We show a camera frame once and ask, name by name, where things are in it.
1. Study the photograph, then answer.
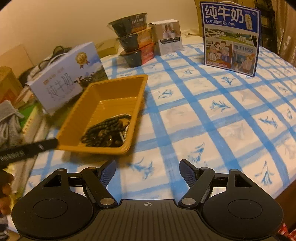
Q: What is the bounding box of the middle black food bowl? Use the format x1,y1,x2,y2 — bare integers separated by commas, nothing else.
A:
117,27,152,52

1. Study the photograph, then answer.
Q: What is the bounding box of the black cable bundle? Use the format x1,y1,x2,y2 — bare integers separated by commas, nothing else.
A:
18,45,72,79

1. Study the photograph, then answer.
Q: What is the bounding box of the small blue milk carton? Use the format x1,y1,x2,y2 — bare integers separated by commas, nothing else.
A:
200,1,261,77

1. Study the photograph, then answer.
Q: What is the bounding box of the small white product box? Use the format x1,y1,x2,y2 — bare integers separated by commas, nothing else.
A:
149,19,183,56

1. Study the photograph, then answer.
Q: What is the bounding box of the person left hand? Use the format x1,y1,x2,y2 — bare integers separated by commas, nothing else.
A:
1,170,14,216

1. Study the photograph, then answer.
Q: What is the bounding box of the blue checkered bed sheet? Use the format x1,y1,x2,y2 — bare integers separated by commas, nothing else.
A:
23,41,296,204

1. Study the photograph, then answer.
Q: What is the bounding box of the bottom black food bowl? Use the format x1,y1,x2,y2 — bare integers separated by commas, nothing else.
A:
119,43,154,68

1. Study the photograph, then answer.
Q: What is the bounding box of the black food bowl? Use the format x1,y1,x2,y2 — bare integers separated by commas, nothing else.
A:
119,43,154,68
107,13,147,37
117,27,152,52

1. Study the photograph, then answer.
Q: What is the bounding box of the dark bead necklace pile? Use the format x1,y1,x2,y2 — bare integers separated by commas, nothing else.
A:
80,113,132,148

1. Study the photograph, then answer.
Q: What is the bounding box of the top black food bowl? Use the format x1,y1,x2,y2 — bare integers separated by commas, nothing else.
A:
107,13,147,37

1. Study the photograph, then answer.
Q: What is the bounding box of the left side cardboard box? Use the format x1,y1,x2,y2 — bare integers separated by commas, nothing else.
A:
0,66,23,103

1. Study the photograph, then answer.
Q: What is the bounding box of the green yellow book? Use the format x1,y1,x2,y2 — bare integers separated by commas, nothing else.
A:
20,102,43,135

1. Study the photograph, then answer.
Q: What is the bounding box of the large pure milk carton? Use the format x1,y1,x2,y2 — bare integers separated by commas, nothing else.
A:
28,42,108,115

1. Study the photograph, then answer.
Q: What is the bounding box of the grey cloth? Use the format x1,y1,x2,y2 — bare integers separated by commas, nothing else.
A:
0,100,24,150

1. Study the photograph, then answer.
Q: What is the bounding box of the brown cardboard box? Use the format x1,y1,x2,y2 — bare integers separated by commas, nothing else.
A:
194,0,255,37

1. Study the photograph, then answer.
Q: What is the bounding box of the yellow plastic tray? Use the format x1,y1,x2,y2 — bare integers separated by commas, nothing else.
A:
56,74,148,155

